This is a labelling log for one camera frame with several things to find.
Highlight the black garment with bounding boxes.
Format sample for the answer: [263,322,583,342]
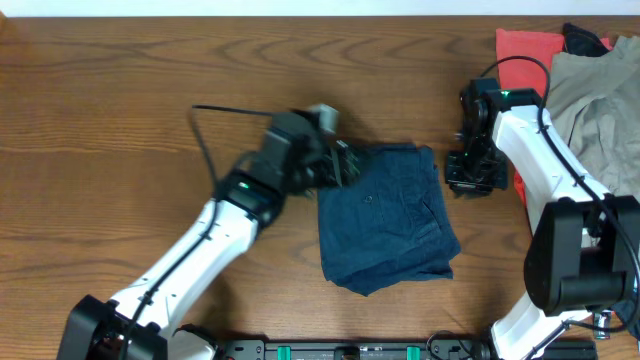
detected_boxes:
[562,22,610,58]

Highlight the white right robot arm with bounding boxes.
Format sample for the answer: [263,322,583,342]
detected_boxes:
[445,79,639,359]

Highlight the coral red garment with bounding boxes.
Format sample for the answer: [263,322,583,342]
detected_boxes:
[495,28,614,206]

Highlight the khaki grey shirt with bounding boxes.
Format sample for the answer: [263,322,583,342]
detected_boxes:
[547,36,639,197]

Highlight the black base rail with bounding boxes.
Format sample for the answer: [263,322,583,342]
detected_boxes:
[174,324,599,360]

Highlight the multicoloured garment at edge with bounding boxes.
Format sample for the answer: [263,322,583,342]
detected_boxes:
[593,300,639,342]

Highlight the navy blue shorts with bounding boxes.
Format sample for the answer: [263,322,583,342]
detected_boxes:
[317,144,461,296]

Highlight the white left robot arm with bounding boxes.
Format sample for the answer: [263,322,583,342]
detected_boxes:
[57,104,367,359]

